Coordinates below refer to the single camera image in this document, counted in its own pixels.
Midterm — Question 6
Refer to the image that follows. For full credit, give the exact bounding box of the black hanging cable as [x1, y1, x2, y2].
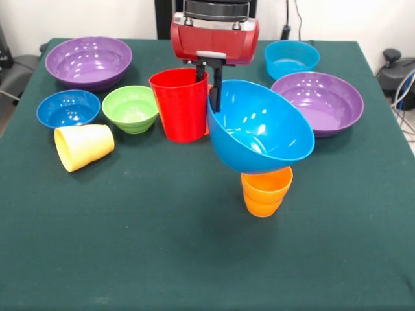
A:
[281, 0, 292, 40]

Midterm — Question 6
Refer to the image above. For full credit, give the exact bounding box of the small light blue bowl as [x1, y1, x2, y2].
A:
[264, 40, 321, 81]

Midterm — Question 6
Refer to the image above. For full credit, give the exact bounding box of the black office chair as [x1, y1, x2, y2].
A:
[0, 22, 48, 98]

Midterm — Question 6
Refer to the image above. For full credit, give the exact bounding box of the dark green tablecloth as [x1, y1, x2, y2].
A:
[0, 38, 415, 311]

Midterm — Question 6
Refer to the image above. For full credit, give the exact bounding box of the large light blue bowl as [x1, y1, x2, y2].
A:
[206, 79, 316, 174]

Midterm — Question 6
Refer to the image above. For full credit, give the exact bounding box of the tangle of floor cables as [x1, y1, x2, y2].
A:
[390, 69, 415, 137]

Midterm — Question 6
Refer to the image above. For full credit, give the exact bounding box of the orange plastic cup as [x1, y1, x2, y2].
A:
[240, 166, 294, 218]

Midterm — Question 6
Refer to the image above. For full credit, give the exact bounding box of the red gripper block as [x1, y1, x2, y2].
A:
[169, 12, 261, 113]

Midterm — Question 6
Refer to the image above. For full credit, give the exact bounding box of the dark blue plastic bowl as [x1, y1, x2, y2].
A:
[36, 89, 102, 130]

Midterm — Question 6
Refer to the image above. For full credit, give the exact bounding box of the green plastic bowl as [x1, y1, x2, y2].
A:
[101, 85, 160, 135]

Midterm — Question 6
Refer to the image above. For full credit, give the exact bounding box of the red plastic cup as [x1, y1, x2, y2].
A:
[148, 67, 210, 143]

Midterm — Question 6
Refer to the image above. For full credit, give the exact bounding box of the orange-red plastic bowl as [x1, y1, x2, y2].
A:
[203, 83, 213, 137]

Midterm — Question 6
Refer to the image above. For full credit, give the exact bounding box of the purple plastic bowl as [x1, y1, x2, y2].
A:
[270, 71, 365, 139]
[44, 36, 134, 93]

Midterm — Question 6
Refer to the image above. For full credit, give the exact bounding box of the yellow plastic cup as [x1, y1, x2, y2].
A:
[53, 124, 115, 173]

